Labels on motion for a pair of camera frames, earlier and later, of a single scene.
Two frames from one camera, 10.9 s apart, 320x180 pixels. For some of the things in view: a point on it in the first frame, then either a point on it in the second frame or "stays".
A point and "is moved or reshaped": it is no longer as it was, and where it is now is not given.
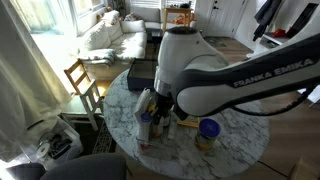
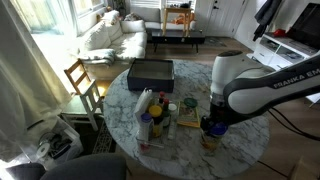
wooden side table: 186,11 stays
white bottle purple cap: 145,128 stays
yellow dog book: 190,121 stays
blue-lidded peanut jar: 208,131 is moved or reshaped
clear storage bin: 53,145 stays
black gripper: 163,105 -> 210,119
